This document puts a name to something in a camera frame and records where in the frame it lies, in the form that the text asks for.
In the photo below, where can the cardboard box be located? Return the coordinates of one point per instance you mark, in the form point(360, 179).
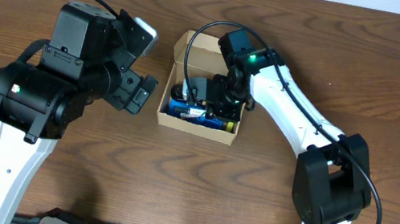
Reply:
point(205, 60)

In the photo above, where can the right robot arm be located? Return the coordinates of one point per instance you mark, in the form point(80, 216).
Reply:
point(331, 183)

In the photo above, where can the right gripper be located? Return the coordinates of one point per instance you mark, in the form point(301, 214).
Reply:
point(218, 111)

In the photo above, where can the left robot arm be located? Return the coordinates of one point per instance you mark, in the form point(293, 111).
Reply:
point(32, 120)

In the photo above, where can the blue whiteboard marker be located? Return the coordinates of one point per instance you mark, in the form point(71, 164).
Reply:
point(195, 114)

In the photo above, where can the yellow highlighter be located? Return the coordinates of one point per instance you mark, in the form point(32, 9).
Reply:
point(229, 127)

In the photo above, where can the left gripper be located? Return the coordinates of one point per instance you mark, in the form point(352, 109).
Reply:
point(120, 95)

